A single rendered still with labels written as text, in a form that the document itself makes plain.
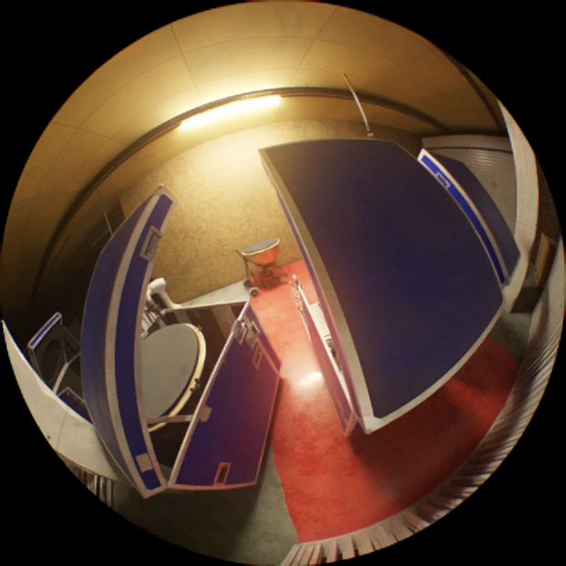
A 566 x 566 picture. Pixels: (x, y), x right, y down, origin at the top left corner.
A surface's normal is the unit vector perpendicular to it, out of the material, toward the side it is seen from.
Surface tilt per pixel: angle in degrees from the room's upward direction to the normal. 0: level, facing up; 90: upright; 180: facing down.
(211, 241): 90
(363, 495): 0
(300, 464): 0
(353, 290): 42
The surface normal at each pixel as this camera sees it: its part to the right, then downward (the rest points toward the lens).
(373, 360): -0.11, -0.32
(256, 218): 0.21, 0.44
